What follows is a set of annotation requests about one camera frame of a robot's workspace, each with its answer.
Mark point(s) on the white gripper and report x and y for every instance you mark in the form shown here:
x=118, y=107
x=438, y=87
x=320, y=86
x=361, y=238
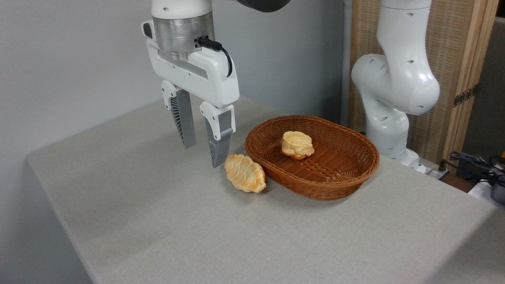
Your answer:
x=205, y=77

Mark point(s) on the long ridged bread loaf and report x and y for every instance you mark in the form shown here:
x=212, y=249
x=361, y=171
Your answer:
x=244, y=173

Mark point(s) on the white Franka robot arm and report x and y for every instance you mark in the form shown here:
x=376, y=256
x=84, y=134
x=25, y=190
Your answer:
x=398, y=83

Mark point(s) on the round bread bun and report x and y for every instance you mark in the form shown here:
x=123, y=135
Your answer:
x=297, y=144

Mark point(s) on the brown oval wicker basket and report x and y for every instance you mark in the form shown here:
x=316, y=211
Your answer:
x=335, y=173

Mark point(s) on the wooden rattan folding screen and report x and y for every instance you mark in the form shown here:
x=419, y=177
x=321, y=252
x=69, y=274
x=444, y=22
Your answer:
x=453, y=51

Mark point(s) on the dark metal screen hinge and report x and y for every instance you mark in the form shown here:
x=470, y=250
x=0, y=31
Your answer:
x=464, y=96

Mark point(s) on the grey device with white cloth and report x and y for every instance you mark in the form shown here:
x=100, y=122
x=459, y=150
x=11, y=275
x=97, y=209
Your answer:
x=495, y=191

